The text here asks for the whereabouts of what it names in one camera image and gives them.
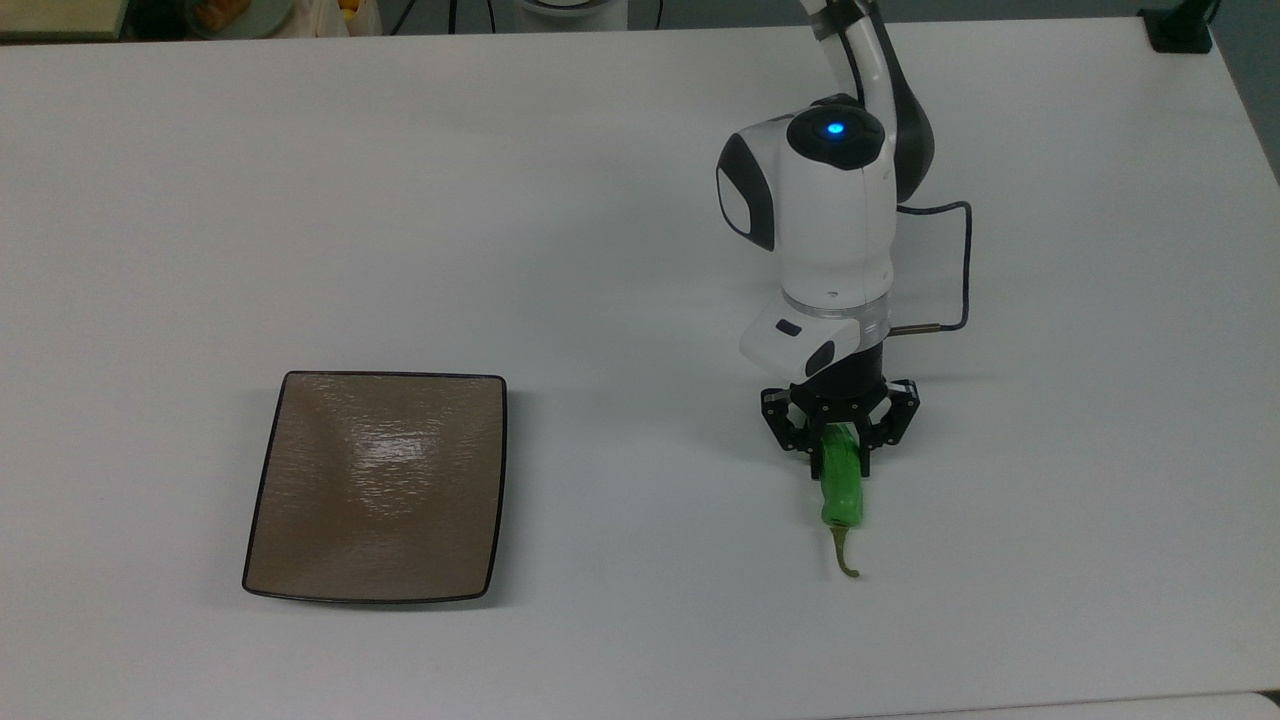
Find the green chili pepper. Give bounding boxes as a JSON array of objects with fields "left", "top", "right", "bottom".
[{"left": 819, "top": 422, "right": 867, "bottom": 580}]

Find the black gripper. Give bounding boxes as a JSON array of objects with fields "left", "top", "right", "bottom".
[{"left": 761, "top": 344, "right": 922, "bottom": 480}]

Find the beige box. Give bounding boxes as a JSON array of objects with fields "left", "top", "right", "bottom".
[{"left": 0, "top": 0, "right": 131, "bottom": 41}]

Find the square brown ceramic plate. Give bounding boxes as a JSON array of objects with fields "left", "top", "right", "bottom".
[{"left": 242, "top": 371, "right": 508, "bottom": 605}]

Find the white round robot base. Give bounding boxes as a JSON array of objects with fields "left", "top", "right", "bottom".
[{"left": 514, "top": 0, "right": 632, "bottom": 20}]

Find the bowl with orange food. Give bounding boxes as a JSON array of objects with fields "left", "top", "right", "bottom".
[{"left": 188, "top": 0, "right": 297, "bottom": 40}]

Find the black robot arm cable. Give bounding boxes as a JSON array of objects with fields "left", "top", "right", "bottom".
[{"left": 888, "top": 200, "right": 973, "bottom": 337}]

